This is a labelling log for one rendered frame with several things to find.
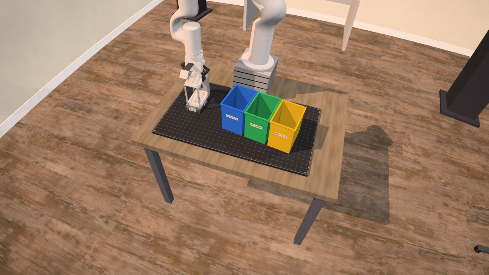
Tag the yellow bin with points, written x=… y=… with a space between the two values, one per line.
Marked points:
x=285 y=125

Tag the blue open-top bin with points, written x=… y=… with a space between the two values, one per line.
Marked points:
x=233 y=107

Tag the green bin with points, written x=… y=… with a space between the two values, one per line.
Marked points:
x=258 y=115

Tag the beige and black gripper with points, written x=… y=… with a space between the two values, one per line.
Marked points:
x=199 y=65

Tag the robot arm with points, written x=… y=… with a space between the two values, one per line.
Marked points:
x=257 y=58

